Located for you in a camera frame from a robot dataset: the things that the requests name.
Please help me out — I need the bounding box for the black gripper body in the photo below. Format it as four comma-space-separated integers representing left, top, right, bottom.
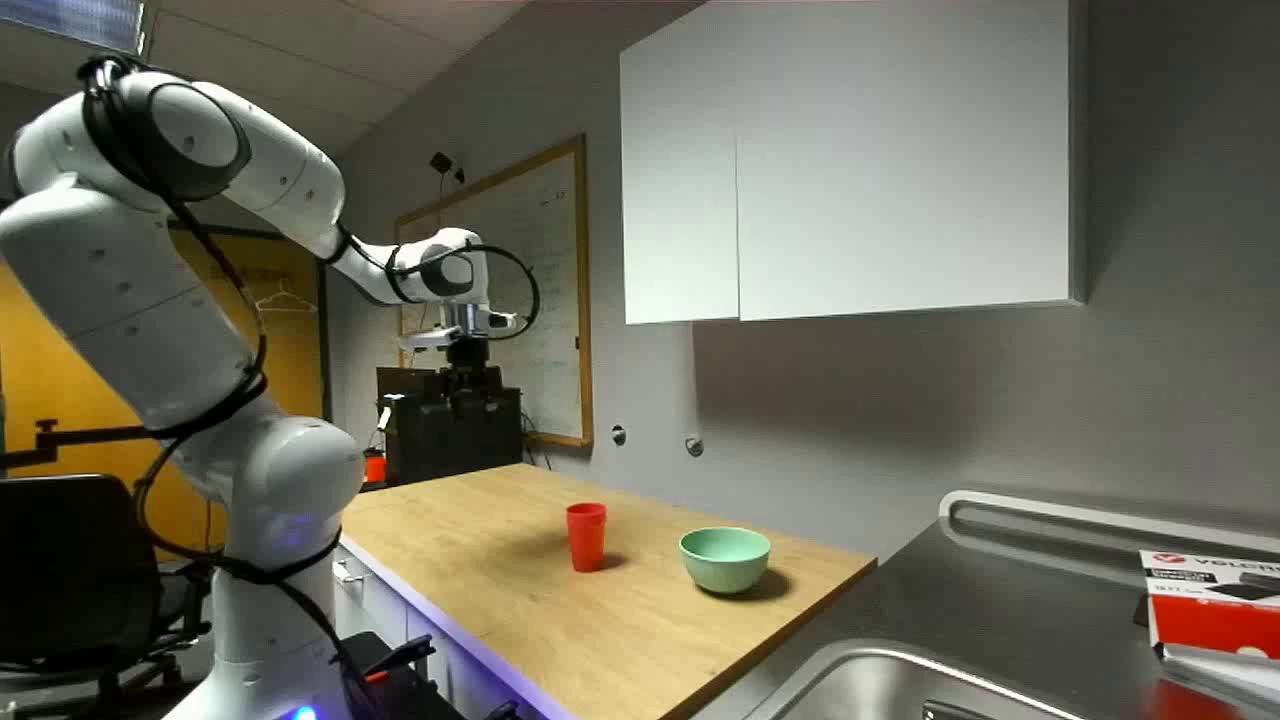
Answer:
449, 337, 492, 378

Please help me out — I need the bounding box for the red plastic cup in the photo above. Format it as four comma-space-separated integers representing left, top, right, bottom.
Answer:
565, 501, 612, 575

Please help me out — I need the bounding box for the green ceramic bowl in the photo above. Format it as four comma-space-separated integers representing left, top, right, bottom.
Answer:
675, 525, 775, 600

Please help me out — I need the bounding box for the black machine on counter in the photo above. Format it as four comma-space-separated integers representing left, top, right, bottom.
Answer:
370, 364, 527, 488

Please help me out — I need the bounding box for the wood framed whiteboard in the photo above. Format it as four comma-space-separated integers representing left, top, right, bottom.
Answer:
392, 132, 594, 456

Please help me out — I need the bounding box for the orange door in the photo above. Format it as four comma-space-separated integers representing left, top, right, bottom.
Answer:
0, 226, 330, 550

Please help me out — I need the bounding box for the ceiling light panel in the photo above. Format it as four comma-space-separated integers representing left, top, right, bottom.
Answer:
0, 0, 152, 61

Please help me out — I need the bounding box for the stainless steel sink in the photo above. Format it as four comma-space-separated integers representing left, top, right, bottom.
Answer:
744, 641, 1089, 720

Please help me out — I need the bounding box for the red and white box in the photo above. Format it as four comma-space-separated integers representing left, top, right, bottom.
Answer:
1135, 542, 1280, 663

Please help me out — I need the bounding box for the white wall cabinet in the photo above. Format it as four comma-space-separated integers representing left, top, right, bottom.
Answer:
617, 0, 1089, 332

